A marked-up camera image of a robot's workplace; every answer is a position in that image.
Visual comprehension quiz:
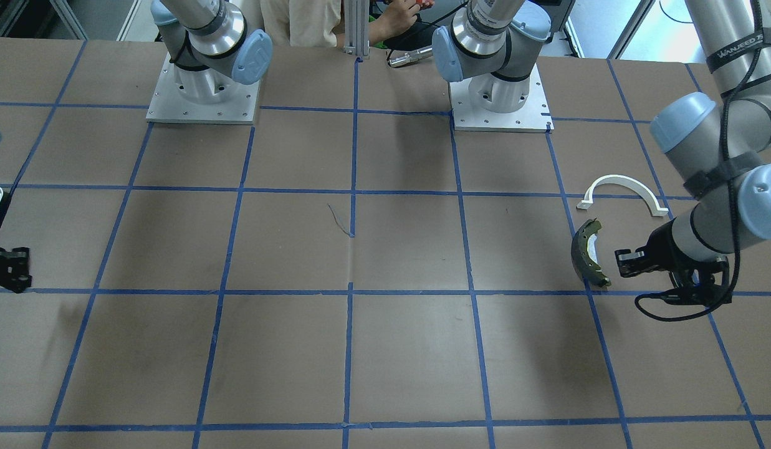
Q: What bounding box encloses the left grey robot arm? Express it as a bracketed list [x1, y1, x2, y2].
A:
[431, 1, 771, 312]

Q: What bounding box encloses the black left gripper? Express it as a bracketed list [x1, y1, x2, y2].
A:
[614, 221, 732, 306]

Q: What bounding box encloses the person in beige shirt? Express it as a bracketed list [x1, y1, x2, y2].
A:
[243, 1, 435, 49]

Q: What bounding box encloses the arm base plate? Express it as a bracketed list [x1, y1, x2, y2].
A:
[146, 54, 262, 125]
[449, 65, 555, 133]

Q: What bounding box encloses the green brake shoe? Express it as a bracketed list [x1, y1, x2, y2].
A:
[570, 218, 612, 287]

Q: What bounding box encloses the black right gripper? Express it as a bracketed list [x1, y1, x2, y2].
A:
[0, 247, 32, 294]

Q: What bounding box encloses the white curved plastic part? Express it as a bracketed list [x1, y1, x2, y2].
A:
[577, 175, 670, 218]

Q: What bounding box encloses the aluminium frame post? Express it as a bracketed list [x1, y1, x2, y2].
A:
[342, 0, 370, 60]

